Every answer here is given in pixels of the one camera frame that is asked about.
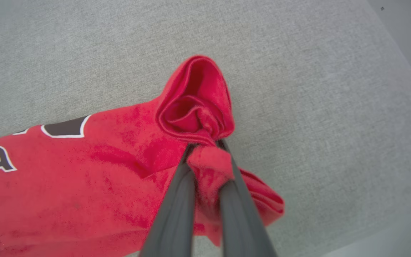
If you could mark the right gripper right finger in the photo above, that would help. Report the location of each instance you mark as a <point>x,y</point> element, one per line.
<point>241,228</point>

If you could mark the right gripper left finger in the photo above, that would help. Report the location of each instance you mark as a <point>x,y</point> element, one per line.
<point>173,228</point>

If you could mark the red Bulls jersey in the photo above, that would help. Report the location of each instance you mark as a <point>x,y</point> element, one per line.
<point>84,178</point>

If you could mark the grey fabric sofa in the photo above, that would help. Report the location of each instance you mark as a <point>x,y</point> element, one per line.
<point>84,53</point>

